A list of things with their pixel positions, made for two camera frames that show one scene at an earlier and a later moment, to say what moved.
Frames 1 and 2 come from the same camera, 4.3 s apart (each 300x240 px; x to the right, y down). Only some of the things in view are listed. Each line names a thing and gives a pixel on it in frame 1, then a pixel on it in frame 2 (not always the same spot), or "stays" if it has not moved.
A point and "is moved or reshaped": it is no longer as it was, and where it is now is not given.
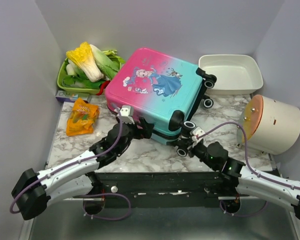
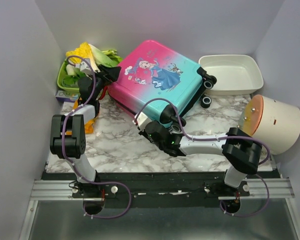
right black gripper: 186,142 → 143,132
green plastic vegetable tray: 61,84 stays
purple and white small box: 70,96 stays
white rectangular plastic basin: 235,74 stays
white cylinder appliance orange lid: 272,126 stays
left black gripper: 147,128 → 111,74
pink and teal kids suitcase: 166,90 is moved or reshaped
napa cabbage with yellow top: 82,55 stays
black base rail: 192,185 stays
